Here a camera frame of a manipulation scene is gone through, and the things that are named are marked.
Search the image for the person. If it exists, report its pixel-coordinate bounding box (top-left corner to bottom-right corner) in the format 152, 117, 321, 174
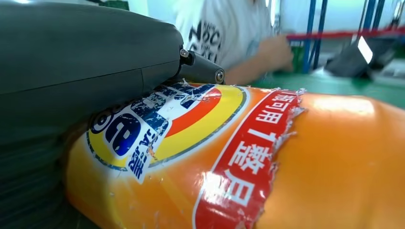
172, 0, 295, 86

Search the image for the black tablet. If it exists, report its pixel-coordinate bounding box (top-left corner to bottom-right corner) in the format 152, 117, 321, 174
324, 35, 396, 80

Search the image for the blue metal rack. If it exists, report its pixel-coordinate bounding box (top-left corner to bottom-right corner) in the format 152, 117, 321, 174
300, 0, 387, 74

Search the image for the orange detergent bottle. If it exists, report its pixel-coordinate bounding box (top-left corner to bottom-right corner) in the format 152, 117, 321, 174
62, 81, 405, 229

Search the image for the red barrier band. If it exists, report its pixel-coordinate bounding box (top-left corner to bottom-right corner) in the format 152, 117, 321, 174
286, 27, 405, 41

